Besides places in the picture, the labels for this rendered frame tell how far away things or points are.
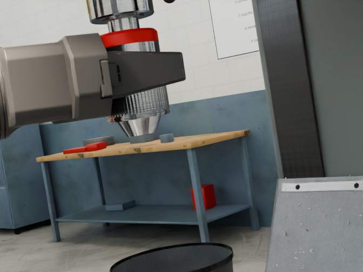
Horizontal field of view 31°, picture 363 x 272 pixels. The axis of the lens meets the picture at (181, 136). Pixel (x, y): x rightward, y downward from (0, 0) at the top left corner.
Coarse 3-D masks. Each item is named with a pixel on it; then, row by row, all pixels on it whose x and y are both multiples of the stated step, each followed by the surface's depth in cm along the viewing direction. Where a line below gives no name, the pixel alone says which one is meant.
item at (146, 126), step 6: (132, 120) 47; (138, 120) 47; (144, 120) 47; (150, 120) 47; (156, 120) 47; (120, 126) 47; (126, 126) 47; (132, 126) 47; (138, 126) 47; (144, 126) 47; (150, 126) 47; (156, 126) 48; (126, 132) 47; (132, 132) 47; (138, 132) 47; (144, 132) 47; (150, 132) 47
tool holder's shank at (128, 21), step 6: (108, 18) 46; (114, 18) 46; (120, 18) 47; (126, 18) 47; (132, 18) 47; (138, 18) 48; (108, 24) 47; (114, 24) 47; (120, 24) 47; (126, 24) 47; (132, 24) 47; (138, 24) 47; (114, 30) 47; (120, 30) 47
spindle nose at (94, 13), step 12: (96, 0) 46; (108, 0) 45; (120, 0) 45; (132, 0) 46; (144, 0) 46; (96, 12) 46; (108, 12) 46; (120, 12) 45; (132, 12) 46; (144, 12) 47
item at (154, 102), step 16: (112, 48) 46; (128, 48) 46; (144, 48) 46; (128, 96) 46; (144, 96) 46; (160, 96) 47; (112, 112) 46; (128, 112) 46; (144, 112) 46; (160, 112) 46
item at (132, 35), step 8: (112, 32) 46; (120, 32) 46; (128, 32) 46; (136, 32) 46; (144, 32) 46; (152, 32) 47; (104, 40) 46; (112, 40) 46; (120, 40) 46; (128, 40) 46; (136, 40) 46; (144, 40) 46; (152, 40) 47
